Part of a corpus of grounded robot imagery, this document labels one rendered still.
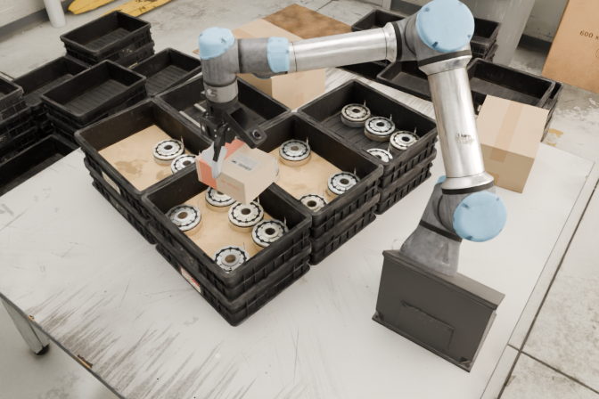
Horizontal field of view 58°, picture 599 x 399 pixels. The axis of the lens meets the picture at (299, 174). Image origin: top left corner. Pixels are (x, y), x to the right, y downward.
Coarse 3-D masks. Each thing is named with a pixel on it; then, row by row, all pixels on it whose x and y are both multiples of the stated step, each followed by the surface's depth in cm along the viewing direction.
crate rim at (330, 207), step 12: (276, 120) 179; (324, 132) 175; (348, 144) 170; (360, 156) 166; (360, 180) 158; (372, 180) 160; (288, 192) 154; (348, 192) 154; (300, 204) 150; (336, 204) 152; (312, 216) 148
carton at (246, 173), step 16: (240, 144) 140; (224, 160) 135; (240, 160) 135; (256, 160) 135; (272, 160) 135; (208, 176) 137; (224, 176) 132; (240, 176) 130; (256, 176) 132; (272, 176) 139; (224, 192) 136; (240, 192) 132; (256, 192) 135
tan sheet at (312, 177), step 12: (276, 156) 181; (312, 156) 181; (288, 168) 176; (300, 168) 176; (312, 168) 176; (324, 168) 176; (336, 168) 176; (288, 180) 172; (300, 180) 172; (312, 180) 172; (324, 180) 172; (300, 192) 168; (312, 192) 168; (324, 192) 168
